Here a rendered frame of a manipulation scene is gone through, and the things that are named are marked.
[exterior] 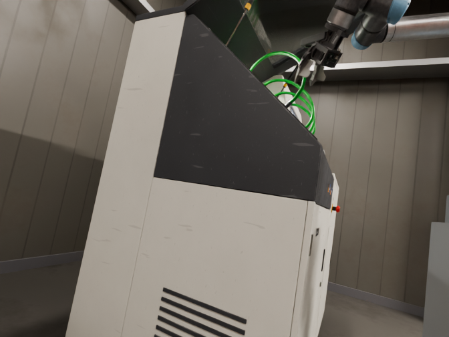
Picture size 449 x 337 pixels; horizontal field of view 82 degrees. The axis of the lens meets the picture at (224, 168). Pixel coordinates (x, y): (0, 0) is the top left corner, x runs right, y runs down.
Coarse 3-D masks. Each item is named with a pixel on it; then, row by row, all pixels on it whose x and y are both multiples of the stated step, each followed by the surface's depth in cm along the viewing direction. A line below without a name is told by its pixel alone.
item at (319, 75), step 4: (316, 64) 95; (316, 68) 95; (320, 68) 95; (316, 72) 97; (320, 72) 96; (312, 76) 99; (316, 76) 98; (320, 76) 96; (324, 76) 94; (312, 80) 99; (312, 84) 100
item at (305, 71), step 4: (308, 60) 91; (304, 64) 92; (308, 64) 91; (304, 68) 92; (308, 68) 91; (300, 72) 93; (304, 72) 92; (308, 72) 91; (296, 76) 95; (300, 76) 95; (304, 76) 92; (308, 76) 91; (296, 80) 96
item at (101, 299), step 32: (160, 32) 108; (128, 64) 114; (160, 64) 105; (128, 96) 110; (160, 96) 102; (128, 128) 107; (160, 128) 99; (128, 160) 104; (128, 192) 101; (96, 224) 105; (128, 224) 98; (96, 256) 102; (128, 256) 95; (96, 288) 99; (128, 288) 93; (96, 320) 97
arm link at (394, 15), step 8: (368, 0) 76; (376, 0) 75; (384, 0) 75; (392, 0) 74; (400, 0) 74; (408, 0) 74; (368, 8) 77; (376, 8) 76; (384, 8) 76; (392, 8) 75; (400, 8) 74; (368, 16) 81; (376, 16) 78; (384, 16) 77; (392, 16) 76; (400, 16) 75; (368, 24) 83; (376, 24) 81; (384, 24) 81; (392, 24) 79
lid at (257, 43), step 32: (192, 0) 101; (224, 0) 103; (256, 0) 110; (288, 0) 114; (320, 0) 120; (224, 32) 118; (256, 32) 126; (288, 32) 132; (320, 32) 140; (352, 32) 145; (288, 64) 154
